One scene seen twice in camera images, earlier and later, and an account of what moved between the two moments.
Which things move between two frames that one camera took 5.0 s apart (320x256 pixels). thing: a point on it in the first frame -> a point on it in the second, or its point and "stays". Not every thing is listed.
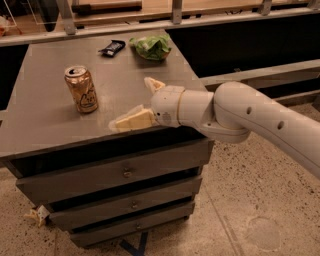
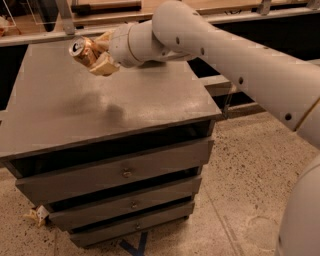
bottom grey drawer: [90, 236] stays
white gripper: [165, 104] -> [120, 45]
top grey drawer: [114, 172] stays
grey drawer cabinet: [101, 184] stays
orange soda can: [82, 85] -> [83, 50]
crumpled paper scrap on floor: [39, 214] stays
